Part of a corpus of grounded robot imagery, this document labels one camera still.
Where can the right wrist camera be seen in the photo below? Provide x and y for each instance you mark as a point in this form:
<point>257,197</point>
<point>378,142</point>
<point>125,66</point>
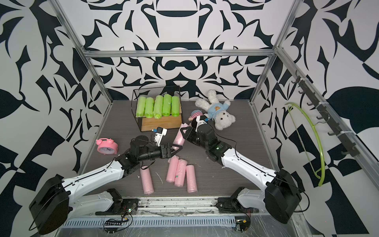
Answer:
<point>196,123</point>

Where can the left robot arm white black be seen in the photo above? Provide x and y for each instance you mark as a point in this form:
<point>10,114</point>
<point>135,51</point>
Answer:
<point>61,199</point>

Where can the pink plastic toy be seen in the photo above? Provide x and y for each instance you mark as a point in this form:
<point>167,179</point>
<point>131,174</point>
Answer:
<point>107,146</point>

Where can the green trash bag roll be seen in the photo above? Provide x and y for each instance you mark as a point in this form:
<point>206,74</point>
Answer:
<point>175,106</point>
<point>149,107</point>
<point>166,109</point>
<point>141,104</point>
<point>158,107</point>

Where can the pink trash bag roll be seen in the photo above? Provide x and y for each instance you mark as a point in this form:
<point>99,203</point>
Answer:
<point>171,173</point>
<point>147,183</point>
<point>191,179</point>
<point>179,138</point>
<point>180,173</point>

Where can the green plastic hanger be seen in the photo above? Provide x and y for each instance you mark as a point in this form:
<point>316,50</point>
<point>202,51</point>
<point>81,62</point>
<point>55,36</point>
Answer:
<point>320,173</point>

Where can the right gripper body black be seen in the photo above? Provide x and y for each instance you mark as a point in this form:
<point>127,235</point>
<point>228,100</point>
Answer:
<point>195,137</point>

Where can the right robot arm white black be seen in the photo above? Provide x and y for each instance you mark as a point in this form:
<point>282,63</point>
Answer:
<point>279,196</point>

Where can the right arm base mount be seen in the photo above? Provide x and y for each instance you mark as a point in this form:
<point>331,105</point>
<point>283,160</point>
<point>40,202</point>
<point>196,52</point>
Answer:
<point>232,205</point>

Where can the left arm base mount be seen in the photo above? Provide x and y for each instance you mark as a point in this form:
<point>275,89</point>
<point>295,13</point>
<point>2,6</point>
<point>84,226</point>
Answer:
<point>120,205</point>

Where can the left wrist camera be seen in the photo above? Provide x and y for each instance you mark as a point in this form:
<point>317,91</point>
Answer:
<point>159,133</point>

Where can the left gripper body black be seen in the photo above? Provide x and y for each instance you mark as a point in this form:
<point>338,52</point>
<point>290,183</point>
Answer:
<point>159,153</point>

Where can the small doll striped hat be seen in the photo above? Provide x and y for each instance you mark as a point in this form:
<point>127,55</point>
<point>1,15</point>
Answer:
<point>197,113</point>

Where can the black wall hook rack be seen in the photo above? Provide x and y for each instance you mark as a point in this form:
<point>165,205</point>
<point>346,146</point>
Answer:
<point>328,116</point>

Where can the wooden wire shelf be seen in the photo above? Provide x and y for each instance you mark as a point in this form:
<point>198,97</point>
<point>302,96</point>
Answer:
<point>148,124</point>

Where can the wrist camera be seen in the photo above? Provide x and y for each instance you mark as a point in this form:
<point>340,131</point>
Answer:
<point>159,133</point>
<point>196,123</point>

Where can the white teddy bear blue shirt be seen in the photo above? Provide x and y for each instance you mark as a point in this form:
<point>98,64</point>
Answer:
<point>216,111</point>

